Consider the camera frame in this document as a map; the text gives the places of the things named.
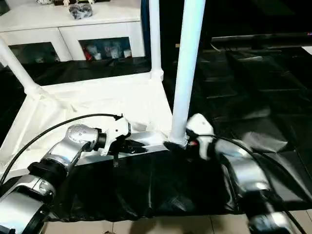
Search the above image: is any white plastic table top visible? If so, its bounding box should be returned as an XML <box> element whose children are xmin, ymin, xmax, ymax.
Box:
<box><xmin>0</xmin><ymin>70</ymin><xmax>190</xmax><ymax>182</ymax></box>

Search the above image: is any black work mat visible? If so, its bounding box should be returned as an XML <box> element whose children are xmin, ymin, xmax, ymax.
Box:
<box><xmin>0</xmin><ymin>45</ymin><xmax>312</xmax><ymax>223</ymax></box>

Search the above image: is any black low shelf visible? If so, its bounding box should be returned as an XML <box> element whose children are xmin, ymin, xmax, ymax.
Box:
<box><xmin>211</xmin><ymin>33</ymin><xmax>312</xmax><ymax>47</ymax></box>

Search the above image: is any clear bag of dark parts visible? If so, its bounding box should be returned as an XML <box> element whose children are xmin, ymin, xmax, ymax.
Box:
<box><xmin>69</xmin><ymin>3</ymin><xmax>95</xmax><ymax>20</ymax></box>

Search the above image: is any white cabinet with glass doors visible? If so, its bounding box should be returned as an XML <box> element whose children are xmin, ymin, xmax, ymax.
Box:
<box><xmin>0</xmin><ymin>0</ymin><xmax>147</xmax><ymax>65</ymax></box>

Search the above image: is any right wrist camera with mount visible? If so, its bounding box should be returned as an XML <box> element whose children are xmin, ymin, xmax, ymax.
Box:
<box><xmin>186</xmin><ymin>114</ymin><xmax>215</xmax><ymax>160</ymax></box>

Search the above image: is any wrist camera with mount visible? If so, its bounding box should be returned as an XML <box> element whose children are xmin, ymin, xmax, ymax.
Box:
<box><xmin>99</xmin><ymin>117</ymin><xmax>133</xmax><ymax>157</ymax></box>
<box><xmin>186</xmin><ymin>114</ymin><xmax>215</xmax><ymax>160</ymax></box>

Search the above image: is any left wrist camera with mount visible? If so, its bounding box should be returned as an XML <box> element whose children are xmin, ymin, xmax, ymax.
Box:
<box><xmin>99</xmin><ymin>117</ymin><xmax>133</xmax><ymax>157</ymax></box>

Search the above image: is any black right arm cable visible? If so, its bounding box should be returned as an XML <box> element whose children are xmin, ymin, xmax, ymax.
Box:
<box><xmin>192</xmin><ymin>133</ymin><xmax>308</xmax><ymax>234</ymax></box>

